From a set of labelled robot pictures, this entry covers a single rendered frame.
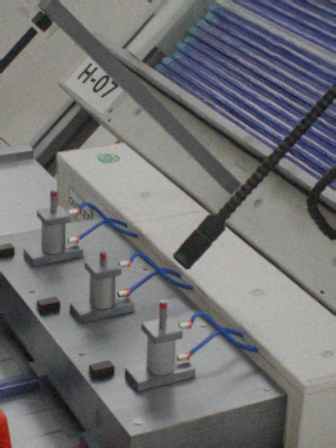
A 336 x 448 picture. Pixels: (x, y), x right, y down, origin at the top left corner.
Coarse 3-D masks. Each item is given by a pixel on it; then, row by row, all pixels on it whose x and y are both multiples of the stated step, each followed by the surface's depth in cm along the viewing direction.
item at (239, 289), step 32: (64, 160) 126; (96, 160) 126; (128, 160) 127; (64, 192) 128; (96, 192) 119; (128, 192) 119; (160, 192) 119; (128, 224) 114; (160, 224) 113; (192, 224) 113; (160, 256) 108; (224, 256) 107; (256, 256) 108; (224, 288) 102; (256, 288) 102; (288, 288) 102; (224, 320) 99; (256, 320) 97; (288, 320) 97; (320, 320) 98; (256, 352) 95; (288, 352) 93; (320, 352) 93; (288, 384) 91; (320, 384) 90; (288, 416) 92; (320, 416) 91
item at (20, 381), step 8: (16, 376) 101; (24, 376) 101; (32, 376) 101; (0, 384) 100; (8, 384) 100; (16, 384) 100; (24, 384) 100; (32, 384) 100; (0, 392) 99; (8, 392) 99; (16, 392) 100; (24, 392) 100
